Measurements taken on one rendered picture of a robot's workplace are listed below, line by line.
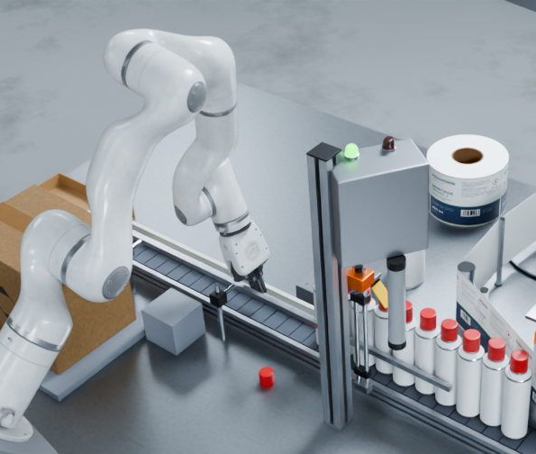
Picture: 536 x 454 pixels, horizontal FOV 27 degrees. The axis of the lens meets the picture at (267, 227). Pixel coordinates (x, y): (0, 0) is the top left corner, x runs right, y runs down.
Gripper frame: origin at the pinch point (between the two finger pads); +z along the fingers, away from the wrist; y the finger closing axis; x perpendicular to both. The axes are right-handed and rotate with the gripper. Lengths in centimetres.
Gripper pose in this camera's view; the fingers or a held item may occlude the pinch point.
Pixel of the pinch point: (258, 286)
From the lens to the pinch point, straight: 258.3
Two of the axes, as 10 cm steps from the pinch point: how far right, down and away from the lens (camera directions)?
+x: -6.9, -0.4, 7.2
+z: 3.3, 8.7, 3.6
